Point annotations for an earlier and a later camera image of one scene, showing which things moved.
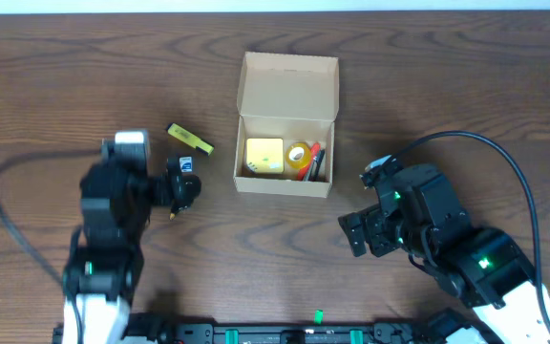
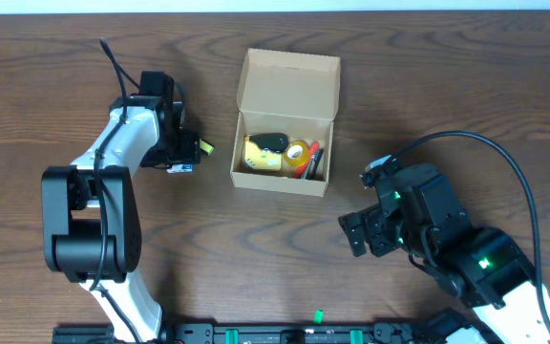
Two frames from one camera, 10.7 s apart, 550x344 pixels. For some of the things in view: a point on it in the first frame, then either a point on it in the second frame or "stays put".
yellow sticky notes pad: x=265 y=155 stays put
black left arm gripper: x=179 y=186 to x=189 y=149
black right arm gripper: x=368 y=227 stays put
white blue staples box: x=185 y=163 stays put
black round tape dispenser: x=191 y=189 to x=270 y=141
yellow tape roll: x=298 y=155 stays put
